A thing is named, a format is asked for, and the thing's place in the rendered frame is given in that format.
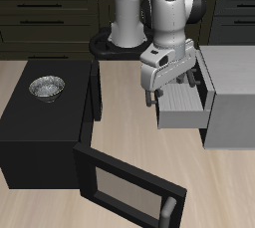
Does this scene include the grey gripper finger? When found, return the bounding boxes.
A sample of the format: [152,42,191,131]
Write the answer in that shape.
[153,87,164,99]
[175,72,187,86]

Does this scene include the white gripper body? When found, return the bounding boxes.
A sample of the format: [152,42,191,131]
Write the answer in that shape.
[139,39,197,93]

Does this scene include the white drawer with ribbed inside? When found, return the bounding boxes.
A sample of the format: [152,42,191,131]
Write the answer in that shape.
[144,82,213,130]

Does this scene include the white cabinet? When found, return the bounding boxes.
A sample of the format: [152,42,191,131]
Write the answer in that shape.
[196,45,255,151]

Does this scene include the grey kitchen cupboard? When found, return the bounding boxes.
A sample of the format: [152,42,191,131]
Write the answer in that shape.
[208,0,255,47]

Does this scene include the black microwave door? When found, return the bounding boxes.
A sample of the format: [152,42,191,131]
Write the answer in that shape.
[72,142,188,228]

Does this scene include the silver patterned bowl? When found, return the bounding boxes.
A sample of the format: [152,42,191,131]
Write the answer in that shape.
[28,75,67,104]

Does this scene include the black microwave oven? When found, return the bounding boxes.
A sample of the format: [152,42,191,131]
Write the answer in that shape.
[0,59,103,190]

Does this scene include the dark kitchen cupboard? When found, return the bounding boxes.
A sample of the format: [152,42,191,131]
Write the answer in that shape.
[0,0,113,62]

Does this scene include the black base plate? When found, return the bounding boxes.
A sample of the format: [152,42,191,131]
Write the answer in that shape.
[88,26,157,58]

